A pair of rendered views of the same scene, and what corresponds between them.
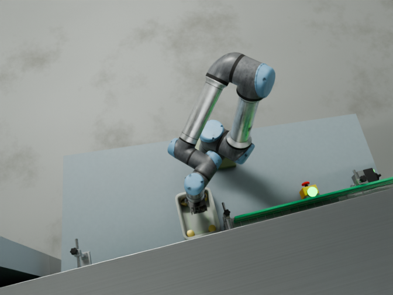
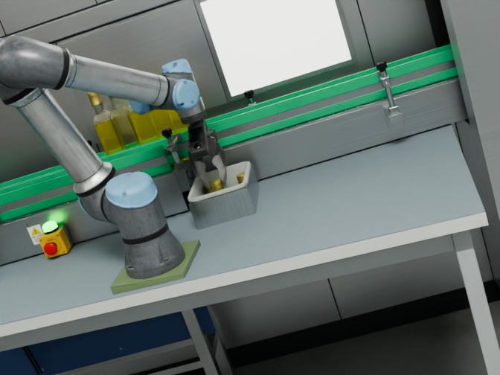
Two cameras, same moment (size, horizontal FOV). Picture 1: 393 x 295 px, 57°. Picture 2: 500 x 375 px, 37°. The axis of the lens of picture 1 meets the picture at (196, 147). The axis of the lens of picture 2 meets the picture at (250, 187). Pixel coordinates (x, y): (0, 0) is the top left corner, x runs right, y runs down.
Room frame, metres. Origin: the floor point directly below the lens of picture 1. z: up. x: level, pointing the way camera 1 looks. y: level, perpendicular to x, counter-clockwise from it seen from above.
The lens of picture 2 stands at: (2.37, 0.70, 1.42)
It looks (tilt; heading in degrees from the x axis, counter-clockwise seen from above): 17 degrees down; 197
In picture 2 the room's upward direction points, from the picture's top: 19 degrees counter-clockwise
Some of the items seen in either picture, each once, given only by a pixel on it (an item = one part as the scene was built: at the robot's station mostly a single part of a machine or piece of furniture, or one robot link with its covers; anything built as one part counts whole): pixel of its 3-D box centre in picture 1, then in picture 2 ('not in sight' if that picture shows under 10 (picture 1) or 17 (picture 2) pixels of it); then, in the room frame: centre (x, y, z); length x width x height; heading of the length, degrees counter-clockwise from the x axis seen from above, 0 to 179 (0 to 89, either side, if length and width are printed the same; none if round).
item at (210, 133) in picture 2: (196, 200); (200, 135); (0.46, 0.02, 0.98); 0.09 x 0.08 x 0.12; 9
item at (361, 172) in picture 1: (365, 179); not in sight; (0.54, -0.80, 0.79); 0.08 x 0.08 x 0.08; 8
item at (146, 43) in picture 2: not in sight; (205, 53); (0.09, 0.00, 1.15); 0.90 x 0.03 x 0.34; 98
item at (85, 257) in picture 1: (82, 260); (390, 98); (0.28, 0.53, 0.90); 0.17 x 0.05 x 0.23; 8
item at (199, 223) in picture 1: (197, 215); (224, 193); (0.45, 0.03, 0.80); 0.22 x 0.17 x 0.09; 8
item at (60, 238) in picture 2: (309, 194); (56, 242); (0.50, -0.52, 0.79); 0.07 x 0.07 x 0.07; 8
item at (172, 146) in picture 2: (227, 221); (174, 146); (0.37, -0.10, 0.95); 0.17 x 0.03 x 0.12; 8
